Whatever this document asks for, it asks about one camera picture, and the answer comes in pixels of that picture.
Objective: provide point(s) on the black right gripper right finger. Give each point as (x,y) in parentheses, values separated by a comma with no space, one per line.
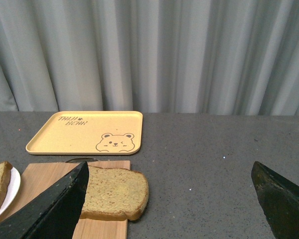
(279,199)

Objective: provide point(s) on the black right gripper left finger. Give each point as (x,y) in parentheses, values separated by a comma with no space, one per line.
(54,213)

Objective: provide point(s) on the white round plate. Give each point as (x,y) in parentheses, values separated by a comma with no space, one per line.
(12,190)

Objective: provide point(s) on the yellow bear tray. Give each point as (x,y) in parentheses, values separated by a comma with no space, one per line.
(89,133)

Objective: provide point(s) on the grey curtain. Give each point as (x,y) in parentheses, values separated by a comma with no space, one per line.
(221,57)

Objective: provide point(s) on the metal board handle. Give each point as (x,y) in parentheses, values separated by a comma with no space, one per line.
(79,160)

